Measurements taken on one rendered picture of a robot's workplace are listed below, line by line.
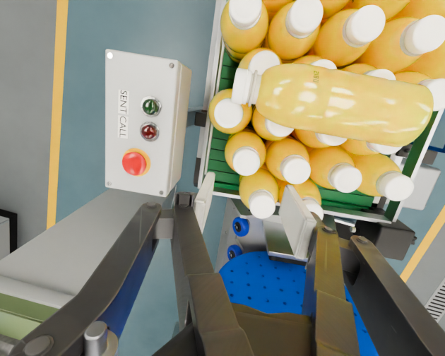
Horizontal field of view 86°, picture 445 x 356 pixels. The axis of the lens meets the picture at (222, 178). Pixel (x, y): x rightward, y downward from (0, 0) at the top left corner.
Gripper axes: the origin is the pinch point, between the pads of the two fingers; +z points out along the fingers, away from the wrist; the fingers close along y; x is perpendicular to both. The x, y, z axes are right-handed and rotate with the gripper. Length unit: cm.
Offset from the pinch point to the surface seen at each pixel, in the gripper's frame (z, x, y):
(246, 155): 15.5, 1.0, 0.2
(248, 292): 16.6, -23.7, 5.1
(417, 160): 28.4, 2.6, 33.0
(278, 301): 15.7, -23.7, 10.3
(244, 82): 10.3, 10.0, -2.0
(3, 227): 112, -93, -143
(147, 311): 127, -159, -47
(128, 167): 15.2, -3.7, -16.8
